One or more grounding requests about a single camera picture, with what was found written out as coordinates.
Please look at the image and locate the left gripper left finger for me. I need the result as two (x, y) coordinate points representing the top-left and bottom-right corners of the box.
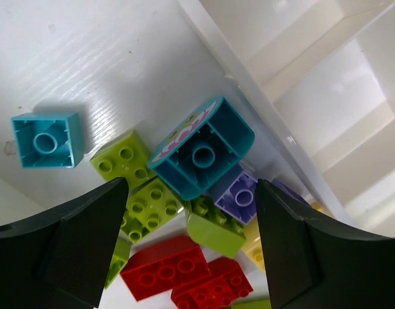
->
(0, 178), (129, 308)

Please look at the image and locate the green sloped lego brick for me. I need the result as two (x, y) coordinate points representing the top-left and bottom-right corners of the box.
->
(185, 196), (246, 258)

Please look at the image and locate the teal rounded printed lego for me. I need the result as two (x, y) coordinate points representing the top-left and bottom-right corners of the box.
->
(148, 95), (255, 201)

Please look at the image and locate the green lego brick centre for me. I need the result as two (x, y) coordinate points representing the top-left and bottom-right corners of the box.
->
(120, 176), (185, 243)

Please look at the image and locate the green square lego brick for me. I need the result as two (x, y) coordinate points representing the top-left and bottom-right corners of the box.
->
(90, 130), (156, 189)

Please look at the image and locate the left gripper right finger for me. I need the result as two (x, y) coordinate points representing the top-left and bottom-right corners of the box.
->
(255, 180), (395, 308)

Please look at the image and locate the red sloped lego middle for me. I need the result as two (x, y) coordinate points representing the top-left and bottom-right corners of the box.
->
(170, 257), (253, 309)

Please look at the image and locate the yellow square lego brick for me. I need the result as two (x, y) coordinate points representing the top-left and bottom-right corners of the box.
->
(242, 192), (319, 281)

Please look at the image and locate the right white divided container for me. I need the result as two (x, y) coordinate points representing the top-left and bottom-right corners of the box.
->
(179, 1), (395, 238)

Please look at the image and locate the purple square lego brick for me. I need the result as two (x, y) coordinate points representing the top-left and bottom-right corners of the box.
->
(210, 166), (257, 225)

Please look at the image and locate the red sloped lego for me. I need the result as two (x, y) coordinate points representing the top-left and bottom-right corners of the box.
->
(120, 235), (211, 301)
(170, 257), (253, 309)

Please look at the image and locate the green long lego brick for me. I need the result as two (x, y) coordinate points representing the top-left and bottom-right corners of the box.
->
(230, 298), (271, 309)

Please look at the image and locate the small teal lego brick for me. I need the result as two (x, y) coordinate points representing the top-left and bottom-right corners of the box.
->
(11, 112), (85, 169)

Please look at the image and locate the red sloped lego upper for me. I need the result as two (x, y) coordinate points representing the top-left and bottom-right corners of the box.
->
(120, 235), (211, 301)

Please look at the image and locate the small green lego brick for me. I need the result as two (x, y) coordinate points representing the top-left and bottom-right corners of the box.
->
(104, 238), (131, 289)

